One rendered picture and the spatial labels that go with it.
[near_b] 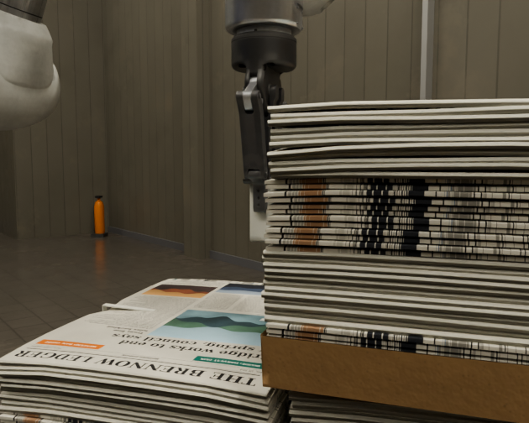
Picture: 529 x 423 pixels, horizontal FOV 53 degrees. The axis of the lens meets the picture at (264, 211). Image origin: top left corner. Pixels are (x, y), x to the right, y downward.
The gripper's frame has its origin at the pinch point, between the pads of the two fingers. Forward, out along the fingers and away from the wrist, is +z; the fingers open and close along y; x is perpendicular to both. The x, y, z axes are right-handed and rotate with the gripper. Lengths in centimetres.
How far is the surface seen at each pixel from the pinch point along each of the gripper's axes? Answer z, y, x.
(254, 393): 13.5, -18.9, -5.0
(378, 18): -104, 332, 18
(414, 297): 4.0, -20.0, -17.8
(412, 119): -9.0, -20.9, -17.3
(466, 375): 9.1, -20.9, -21.5
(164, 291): 13.1, 8.8, 17.7
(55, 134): -38, 545, 455
